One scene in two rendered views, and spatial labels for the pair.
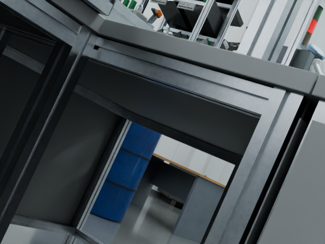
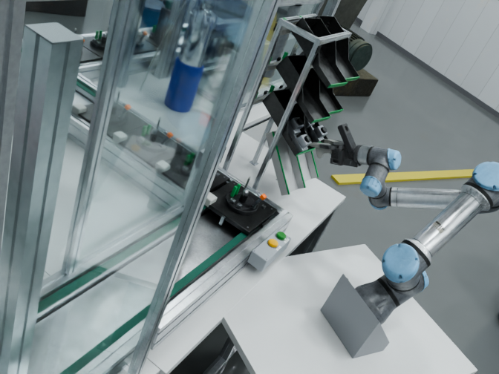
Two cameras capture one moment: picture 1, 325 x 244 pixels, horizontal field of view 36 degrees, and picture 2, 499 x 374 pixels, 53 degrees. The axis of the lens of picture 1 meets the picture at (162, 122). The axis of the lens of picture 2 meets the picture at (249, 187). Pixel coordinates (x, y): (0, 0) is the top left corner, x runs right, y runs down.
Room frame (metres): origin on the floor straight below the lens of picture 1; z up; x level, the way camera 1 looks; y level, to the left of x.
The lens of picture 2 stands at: (1.49, -1.90, 2.13)
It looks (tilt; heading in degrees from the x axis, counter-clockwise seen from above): 32 degrees down; 72
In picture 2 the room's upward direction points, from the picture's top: 23 degrees clockwise
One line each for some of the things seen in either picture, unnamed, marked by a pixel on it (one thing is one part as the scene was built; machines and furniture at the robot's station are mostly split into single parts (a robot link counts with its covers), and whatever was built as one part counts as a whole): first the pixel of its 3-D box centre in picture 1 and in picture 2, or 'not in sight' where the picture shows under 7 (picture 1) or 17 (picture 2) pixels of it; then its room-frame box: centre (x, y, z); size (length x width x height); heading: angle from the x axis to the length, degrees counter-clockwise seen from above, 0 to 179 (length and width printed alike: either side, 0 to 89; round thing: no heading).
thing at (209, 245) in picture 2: not in sight; (188, 241); (1.81, -0.48, 0.91); 0.84 x 0.28 x 0.10; 53
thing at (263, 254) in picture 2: not in sight; (269, 249); (2.13, -0.46, 0.93); 0.21 x 0.07 x 0.06; 53
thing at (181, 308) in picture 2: not in sight; (229, 265); (1.97, -0.57, 0.91); 0.89 x 0.06 x 0.11; 53
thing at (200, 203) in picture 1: (168, 191); not in sight; (6.19, -0.41, 0.35); 1.32 x 0.68 x 0.71; 42
